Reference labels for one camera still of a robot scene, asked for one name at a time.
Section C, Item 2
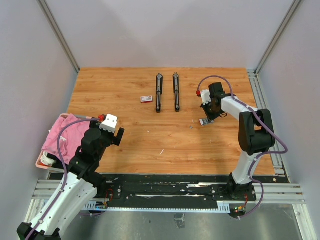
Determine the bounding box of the small white staple tray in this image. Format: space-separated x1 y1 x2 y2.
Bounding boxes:
199 118 214 126

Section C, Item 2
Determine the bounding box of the black stapler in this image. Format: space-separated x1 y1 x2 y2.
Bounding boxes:
155 73 163 113
172 72 180 112

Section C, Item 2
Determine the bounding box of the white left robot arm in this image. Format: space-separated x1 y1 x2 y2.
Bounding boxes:
17 114 125 240

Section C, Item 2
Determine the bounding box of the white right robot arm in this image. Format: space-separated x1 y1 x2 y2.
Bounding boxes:
196 82 276 200

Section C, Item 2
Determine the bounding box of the pink cloth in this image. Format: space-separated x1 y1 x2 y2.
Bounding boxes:
41 114 90 165

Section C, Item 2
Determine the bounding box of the red white staple box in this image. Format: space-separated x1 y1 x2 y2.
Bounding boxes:
140 95 153 104

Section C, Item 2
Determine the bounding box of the pink plastic basket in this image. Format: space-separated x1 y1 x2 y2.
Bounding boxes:
35 112 98 173

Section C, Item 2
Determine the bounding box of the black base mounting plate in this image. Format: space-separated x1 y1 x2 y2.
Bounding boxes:
94 174 257 210

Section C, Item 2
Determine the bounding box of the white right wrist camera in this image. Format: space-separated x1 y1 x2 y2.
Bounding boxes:
200 89 212 106

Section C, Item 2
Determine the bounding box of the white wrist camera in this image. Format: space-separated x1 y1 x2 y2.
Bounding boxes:
98 114 118 134
200 89 212 106

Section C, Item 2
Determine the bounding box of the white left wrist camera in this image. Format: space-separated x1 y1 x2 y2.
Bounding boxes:
98 114 118 134

